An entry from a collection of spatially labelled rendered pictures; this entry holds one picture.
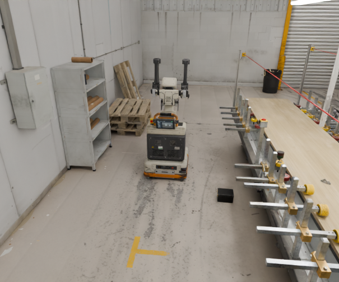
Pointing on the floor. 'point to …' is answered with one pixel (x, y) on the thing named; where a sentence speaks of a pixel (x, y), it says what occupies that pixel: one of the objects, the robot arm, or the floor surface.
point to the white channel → (338, 60)
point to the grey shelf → (100, 128)
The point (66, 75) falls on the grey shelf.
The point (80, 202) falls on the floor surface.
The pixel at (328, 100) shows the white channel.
